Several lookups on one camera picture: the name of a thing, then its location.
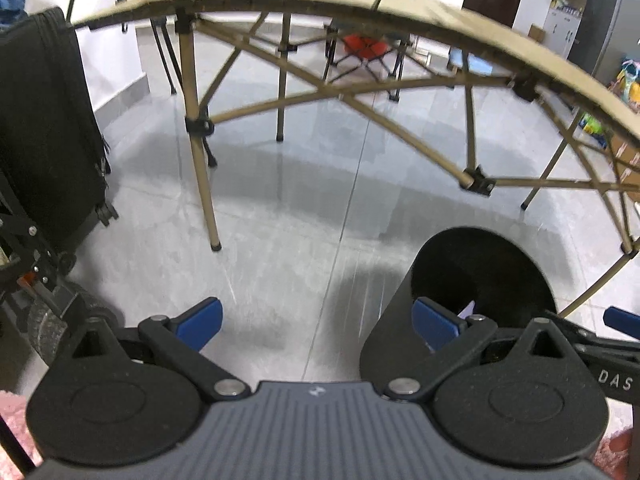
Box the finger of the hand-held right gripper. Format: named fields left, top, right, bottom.
left=602, top=306, right=640, bottom=333
left=544, top=310, right=640, bottom=361

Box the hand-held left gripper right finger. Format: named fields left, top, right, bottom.
left=385, top=298, right=568, bottom=402

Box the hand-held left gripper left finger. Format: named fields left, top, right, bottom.
left=67, top=298, right=251, bottom=402

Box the black trash bin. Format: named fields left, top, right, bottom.
left=359, top=227, right=558, bottom=383

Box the black folding cart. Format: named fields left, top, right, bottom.
left=0, top=170, right=123, bottom=371

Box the large cardboard box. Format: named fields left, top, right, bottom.
left=607, top=132, right=640, bottom=188

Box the green plastic bag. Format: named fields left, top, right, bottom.
left=579, top=112, right=608, bottom=136

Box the pink fleece clothing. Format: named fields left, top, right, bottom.
left=0, top=389, right=43, bottom=478

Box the black suitcase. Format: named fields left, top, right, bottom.
left=0, top=7, right=120, bottom=271

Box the blue pet water dispenser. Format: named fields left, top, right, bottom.
left=447, top=47, right=493, bottom=78

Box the white base cabinet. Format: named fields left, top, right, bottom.
left=542, top=7, right=576, bottom=58

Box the grey refrigerator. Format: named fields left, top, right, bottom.
left=567, top=0, right=640, bottom=86

